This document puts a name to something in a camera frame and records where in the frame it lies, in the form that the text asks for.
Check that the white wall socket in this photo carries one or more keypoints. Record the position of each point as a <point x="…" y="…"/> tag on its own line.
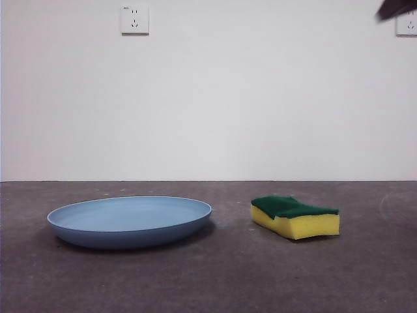
<point x="135" y="19"/>
<point x="407" y="27"/>

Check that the blue round plate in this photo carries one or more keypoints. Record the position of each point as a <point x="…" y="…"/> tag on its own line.
<point x="130" y="229"/>

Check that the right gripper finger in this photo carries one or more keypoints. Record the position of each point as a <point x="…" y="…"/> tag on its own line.
<point x="395" y="7"/>

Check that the yellow sponge with green pad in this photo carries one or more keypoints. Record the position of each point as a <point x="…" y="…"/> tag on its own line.
<point x="303" y="226"/>

